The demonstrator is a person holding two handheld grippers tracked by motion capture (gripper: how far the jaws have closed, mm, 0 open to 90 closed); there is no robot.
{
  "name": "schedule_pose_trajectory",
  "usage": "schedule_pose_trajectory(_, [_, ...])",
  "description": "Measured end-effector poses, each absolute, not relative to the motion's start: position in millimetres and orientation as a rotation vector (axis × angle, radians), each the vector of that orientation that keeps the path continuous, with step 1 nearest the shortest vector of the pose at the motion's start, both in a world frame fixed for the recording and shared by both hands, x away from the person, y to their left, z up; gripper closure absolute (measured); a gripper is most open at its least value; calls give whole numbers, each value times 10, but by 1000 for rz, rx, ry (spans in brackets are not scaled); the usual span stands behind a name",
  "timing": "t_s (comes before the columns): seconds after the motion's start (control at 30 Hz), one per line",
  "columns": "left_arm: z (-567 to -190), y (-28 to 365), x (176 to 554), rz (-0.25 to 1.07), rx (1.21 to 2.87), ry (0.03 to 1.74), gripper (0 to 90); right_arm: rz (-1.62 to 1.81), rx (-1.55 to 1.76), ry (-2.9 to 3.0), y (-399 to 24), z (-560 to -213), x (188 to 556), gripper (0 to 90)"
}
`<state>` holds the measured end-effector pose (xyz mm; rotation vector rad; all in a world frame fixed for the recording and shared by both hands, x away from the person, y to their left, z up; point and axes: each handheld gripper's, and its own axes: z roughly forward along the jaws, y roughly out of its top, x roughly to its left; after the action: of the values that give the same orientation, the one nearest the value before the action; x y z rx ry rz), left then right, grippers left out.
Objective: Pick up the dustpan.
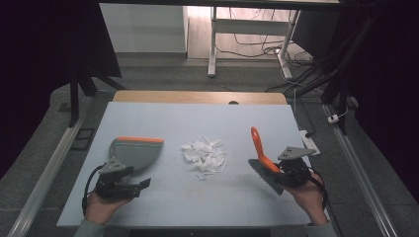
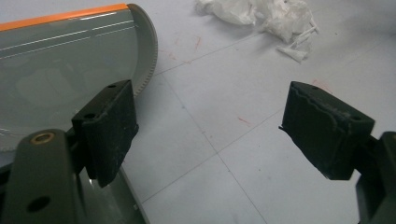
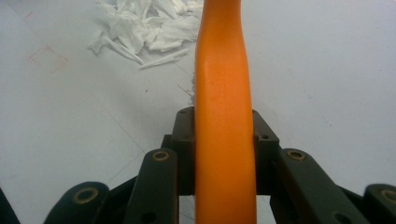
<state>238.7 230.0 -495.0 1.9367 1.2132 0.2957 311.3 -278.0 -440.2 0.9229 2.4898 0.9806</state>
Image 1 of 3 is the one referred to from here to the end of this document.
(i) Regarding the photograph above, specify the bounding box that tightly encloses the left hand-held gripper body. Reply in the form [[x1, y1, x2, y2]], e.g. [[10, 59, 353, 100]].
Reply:
[[94, 157, 142, 200]]

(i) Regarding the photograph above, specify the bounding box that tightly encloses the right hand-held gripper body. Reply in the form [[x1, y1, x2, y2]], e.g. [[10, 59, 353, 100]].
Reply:
[[274, 145, 318, 189]]

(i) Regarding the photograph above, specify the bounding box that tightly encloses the grey dustpan with orange edge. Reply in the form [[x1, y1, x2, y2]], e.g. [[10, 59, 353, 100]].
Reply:
[[108, 135, 165, 173]]

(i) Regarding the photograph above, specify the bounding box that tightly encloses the brush with orange handle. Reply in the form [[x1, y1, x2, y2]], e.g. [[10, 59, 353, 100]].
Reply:
[[247, 125, 285, 197]]

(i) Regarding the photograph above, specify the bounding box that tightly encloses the pile of white paper scraps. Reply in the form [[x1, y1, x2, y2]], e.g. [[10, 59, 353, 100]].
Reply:
[[180, 135, 228, 182]]

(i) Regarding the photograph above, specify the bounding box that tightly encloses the person's left hand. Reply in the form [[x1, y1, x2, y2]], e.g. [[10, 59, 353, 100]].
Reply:
[[84, 191, 133, 226]]

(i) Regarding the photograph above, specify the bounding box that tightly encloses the person's right hand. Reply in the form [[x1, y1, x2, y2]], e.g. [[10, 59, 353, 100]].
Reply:
[[282, 172, 328, 226]]

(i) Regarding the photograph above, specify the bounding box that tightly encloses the white power strip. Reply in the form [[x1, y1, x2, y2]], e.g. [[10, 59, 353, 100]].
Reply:
[[298, 129, 321, 156]]

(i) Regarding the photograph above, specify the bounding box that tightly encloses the black metal stand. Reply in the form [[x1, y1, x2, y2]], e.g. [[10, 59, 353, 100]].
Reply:
[[293, 13, 379, 136], [67, 48, 127, 128]]

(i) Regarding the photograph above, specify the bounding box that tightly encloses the wooden table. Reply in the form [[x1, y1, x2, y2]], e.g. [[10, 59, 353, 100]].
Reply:
[[112, 90, 289, 106]]

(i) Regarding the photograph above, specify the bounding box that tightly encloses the white cabinet panel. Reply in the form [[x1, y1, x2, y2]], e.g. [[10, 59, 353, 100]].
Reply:
[[99, 3, 190, 54]]

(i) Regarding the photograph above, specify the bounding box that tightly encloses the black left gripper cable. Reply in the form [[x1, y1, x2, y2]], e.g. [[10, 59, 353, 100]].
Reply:
[[81, 164, 106, 216]]

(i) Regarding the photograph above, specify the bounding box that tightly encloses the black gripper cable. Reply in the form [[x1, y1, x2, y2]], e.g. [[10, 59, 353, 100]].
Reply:
[[81, 164, 106, 216], [307, 166, 330, 211]]

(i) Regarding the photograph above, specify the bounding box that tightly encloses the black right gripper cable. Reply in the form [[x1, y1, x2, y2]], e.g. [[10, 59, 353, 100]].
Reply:
[[307, 166, 330, 211]]

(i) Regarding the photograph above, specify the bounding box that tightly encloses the aluminium rail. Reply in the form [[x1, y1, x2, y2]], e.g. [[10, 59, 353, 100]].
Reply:
[[6, 95, 95, 237], [321, 103, 399, 237]]

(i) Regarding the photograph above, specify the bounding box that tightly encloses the tangle of black floor cables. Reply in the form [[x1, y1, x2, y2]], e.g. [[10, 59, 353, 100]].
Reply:
[[215, 8, 330, 95]]

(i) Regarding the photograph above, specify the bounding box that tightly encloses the white desk frame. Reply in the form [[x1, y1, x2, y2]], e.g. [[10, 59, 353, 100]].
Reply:
[[207, 6, 301, 80]]

